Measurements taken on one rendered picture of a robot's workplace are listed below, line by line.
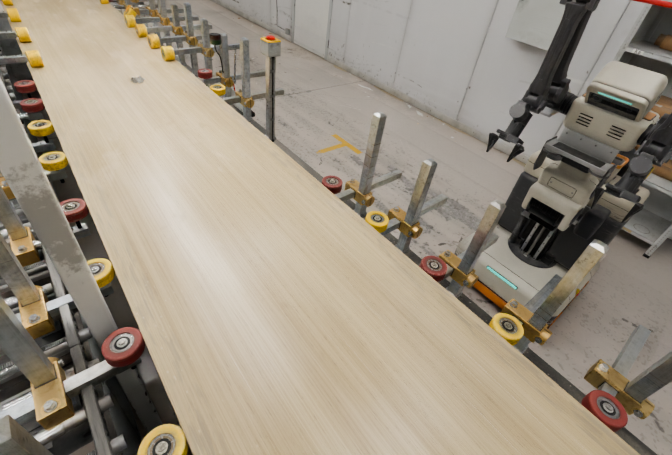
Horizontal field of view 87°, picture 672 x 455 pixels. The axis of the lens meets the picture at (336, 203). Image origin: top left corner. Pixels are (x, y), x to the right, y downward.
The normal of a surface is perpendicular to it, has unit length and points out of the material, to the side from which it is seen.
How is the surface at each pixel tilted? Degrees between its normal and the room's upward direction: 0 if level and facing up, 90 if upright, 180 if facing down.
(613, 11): 90
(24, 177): 90
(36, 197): 90
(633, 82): 42
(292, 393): 0
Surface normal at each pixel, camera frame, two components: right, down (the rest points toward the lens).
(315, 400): 0.11, -0.78
